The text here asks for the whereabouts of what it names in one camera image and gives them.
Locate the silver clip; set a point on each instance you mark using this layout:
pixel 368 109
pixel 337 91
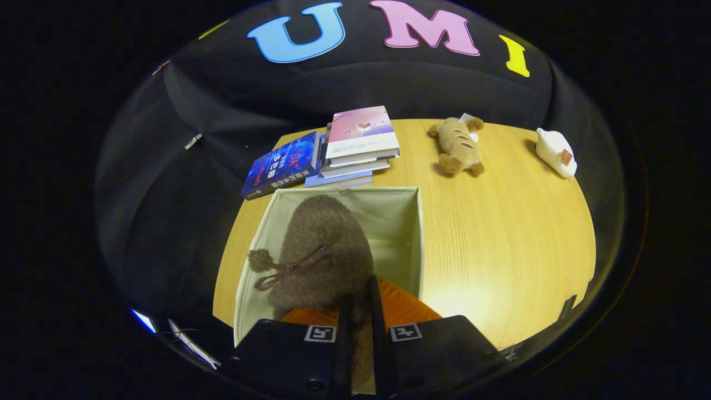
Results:
pixel 193 140

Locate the light blue book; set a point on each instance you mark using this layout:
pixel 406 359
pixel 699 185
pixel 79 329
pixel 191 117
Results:
pixel 339 180

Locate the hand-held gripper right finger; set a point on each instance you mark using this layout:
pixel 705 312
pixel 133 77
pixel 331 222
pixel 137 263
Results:
pixel 383 361

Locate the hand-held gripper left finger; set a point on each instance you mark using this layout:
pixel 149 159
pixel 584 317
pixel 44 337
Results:
pixel 343 361

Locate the brown fuzzy slipper shoe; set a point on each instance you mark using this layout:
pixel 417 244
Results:
pixel 328 250

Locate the brown bread plush toy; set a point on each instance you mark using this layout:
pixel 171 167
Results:
pixel 458 147

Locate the fabric storage box with lid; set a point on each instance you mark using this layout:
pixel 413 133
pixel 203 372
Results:
pixel 394 233

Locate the pink cover book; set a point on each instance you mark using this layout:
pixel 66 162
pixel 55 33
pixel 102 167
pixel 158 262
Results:
pixel 361 130

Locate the grey book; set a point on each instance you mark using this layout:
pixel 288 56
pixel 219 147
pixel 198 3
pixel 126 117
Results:
pixel 355 168

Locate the white soft toy orange tag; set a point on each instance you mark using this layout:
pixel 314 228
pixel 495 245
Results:
pixel 555 153

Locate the dark blue cover book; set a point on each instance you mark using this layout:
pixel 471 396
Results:
pixel 280 164

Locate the copper clip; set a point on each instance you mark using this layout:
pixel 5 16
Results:
pixel 161 66

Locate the computer monitor screen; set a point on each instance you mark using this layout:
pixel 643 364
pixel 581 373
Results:
pixel 144 321

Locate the white flat strip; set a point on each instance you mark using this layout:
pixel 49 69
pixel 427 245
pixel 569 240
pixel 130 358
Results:
pixel 191 344

